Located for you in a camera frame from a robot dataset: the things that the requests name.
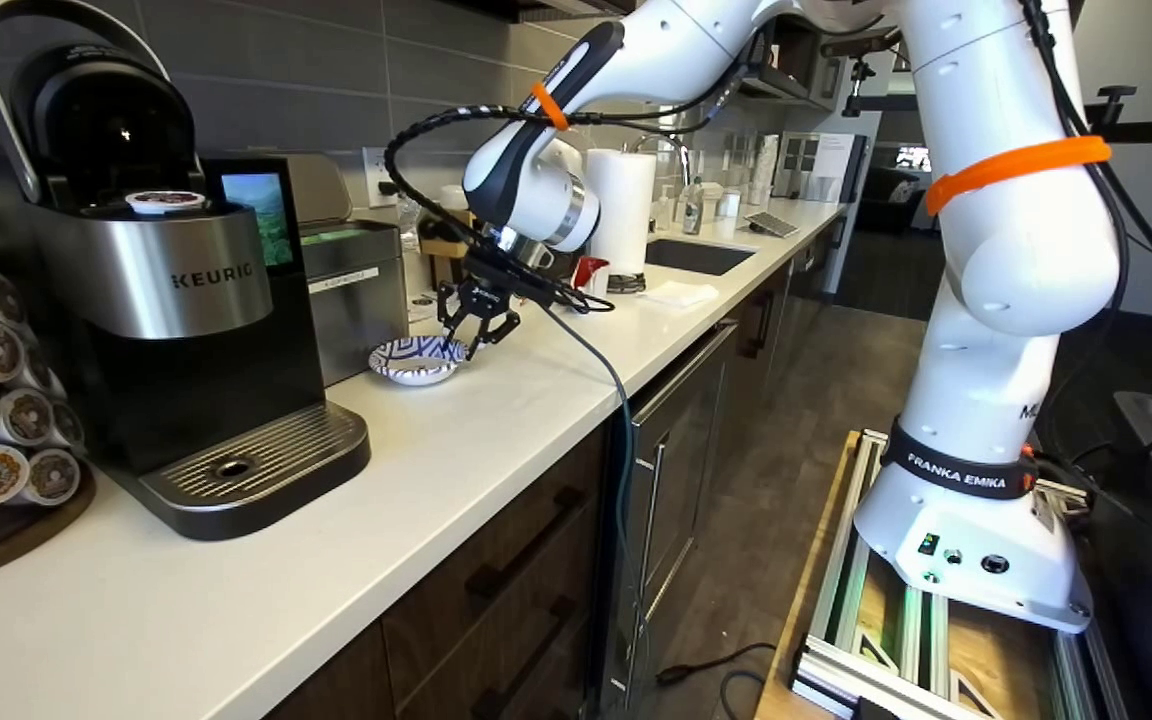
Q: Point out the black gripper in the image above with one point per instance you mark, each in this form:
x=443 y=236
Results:
x=488 y=280

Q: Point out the blue patterned paper bowl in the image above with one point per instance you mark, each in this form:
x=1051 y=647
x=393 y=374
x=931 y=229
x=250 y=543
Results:
x=417 y=360

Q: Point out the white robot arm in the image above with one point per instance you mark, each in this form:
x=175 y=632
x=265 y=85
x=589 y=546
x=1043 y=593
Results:
x=1027 y=229

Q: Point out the white red-lined mug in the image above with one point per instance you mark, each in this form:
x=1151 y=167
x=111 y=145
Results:
x=589 y=275

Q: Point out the stainless steel appliance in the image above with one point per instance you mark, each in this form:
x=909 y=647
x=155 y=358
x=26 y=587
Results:
x=355 y=269

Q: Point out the white paper towel roll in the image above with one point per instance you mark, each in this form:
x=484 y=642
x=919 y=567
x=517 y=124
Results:
x=623 y=181

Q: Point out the black countertop sink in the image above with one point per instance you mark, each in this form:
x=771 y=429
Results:
x=694 y=258

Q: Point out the Keurig coffee machine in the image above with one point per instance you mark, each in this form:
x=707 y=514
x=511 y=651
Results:
x=170 y=286

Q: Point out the dark cabinet drawers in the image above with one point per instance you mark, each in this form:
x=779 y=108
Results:
x=517 y=622

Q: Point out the white wall outlet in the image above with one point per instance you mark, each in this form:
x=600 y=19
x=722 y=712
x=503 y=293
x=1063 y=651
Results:
x=379 y=181

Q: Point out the robot base aluminium frame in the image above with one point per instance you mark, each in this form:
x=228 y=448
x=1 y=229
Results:
x=863 y=647

